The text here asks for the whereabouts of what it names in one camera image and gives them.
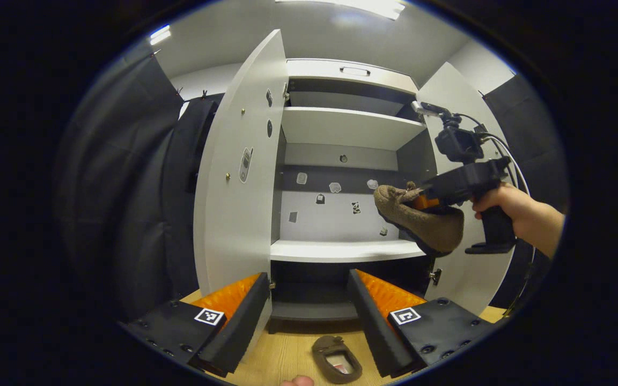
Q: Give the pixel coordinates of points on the brown fuzzy shoe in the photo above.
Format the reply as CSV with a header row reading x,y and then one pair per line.
x,y
322,348
427,228

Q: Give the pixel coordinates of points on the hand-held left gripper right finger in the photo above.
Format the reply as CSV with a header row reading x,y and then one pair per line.
x,y
370,321

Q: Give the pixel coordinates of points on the white shoe cabinet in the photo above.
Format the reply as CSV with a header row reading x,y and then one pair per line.
x,y
346,128

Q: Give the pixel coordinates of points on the wide ceiling light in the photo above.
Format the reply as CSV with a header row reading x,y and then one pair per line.
x,y
362,6

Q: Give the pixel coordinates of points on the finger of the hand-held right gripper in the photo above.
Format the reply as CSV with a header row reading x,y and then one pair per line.
x,y
427,202

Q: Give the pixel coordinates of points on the black backdrop cloth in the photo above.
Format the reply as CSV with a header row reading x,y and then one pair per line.
x,y
545,139
126,187

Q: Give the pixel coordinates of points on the white cabinet door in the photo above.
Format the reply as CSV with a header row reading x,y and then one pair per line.
x,y
234,225
464,289

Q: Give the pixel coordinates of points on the narrow ceiling light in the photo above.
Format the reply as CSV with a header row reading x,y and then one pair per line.
x,y
160,35

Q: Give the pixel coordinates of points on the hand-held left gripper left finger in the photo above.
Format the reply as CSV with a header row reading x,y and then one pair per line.
x,y
244,321

